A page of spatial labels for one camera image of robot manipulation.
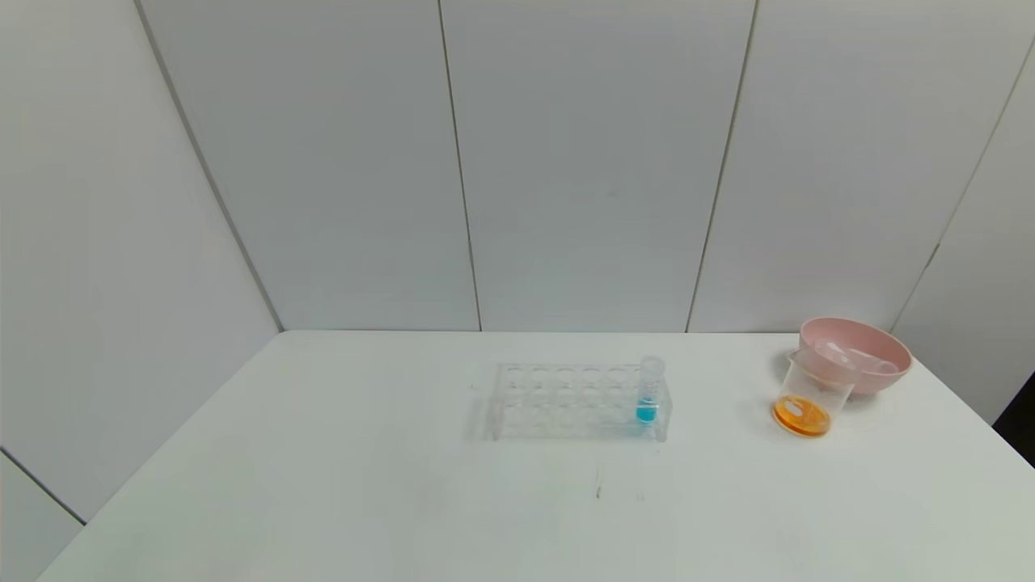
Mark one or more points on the test tube with red pigment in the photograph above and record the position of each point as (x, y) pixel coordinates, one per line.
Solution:
(833, 350)

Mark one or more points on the test tube with yellow pigment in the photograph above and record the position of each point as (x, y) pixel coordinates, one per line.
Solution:
(877, 362)

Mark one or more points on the clear plastic test tube rack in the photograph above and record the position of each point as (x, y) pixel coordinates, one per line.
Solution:
(566, 428)

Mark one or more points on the test tube with blue pigment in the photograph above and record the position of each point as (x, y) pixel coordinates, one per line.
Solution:
(648, 404)

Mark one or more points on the clear plastic beaker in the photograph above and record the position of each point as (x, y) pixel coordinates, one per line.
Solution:
(808, 400)

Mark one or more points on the pink bowl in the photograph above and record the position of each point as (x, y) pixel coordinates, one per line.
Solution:
(857, 331)

